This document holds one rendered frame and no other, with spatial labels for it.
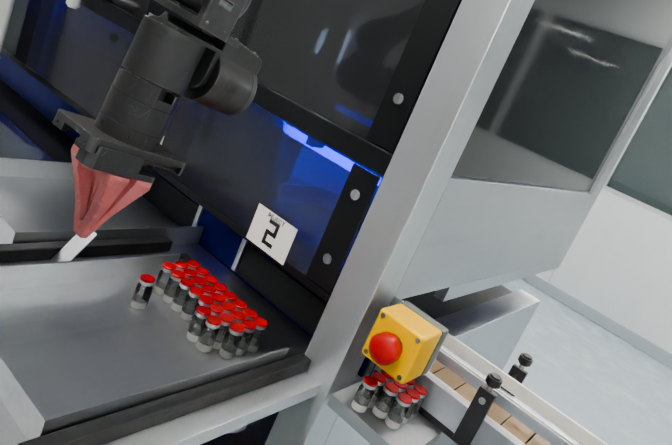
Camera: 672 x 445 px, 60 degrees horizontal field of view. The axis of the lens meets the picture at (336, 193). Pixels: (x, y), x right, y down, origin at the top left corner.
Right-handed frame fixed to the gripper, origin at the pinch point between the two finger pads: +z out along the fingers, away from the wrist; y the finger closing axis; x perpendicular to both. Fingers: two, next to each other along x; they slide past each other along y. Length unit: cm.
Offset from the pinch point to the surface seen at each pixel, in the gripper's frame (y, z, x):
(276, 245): 36.5, 1.4, 5.6
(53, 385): 6.4, 19.1, 1.7
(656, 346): 504, 21, -37
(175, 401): 15.0, 16.0, -7.0
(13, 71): 46, 8, 111
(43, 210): 23, 16, 41
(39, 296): 12.2, 18.1, 17.6
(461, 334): 84, 7, -12
